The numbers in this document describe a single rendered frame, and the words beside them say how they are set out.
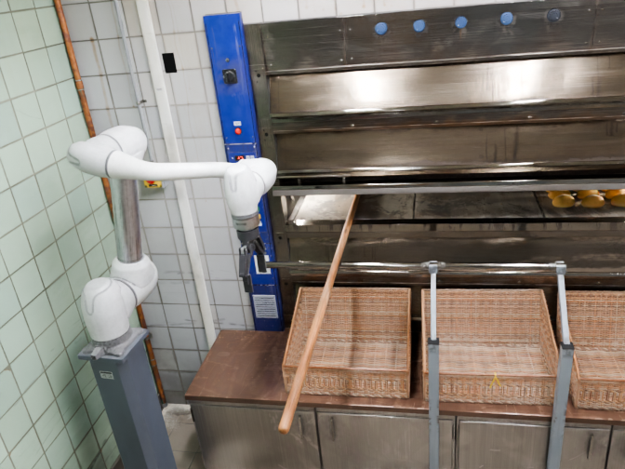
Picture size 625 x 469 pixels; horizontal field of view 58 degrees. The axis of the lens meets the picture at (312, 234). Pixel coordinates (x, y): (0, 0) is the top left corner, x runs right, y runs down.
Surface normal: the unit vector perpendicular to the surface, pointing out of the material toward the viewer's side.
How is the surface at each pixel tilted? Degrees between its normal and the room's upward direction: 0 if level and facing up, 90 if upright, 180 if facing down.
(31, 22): 90
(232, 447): 90
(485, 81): 70
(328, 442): 90
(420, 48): 90
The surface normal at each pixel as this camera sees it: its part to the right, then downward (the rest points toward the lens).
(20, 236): 0.98, 0.00
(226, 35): -0.18, 0.43
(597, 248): -0.21, 0.11
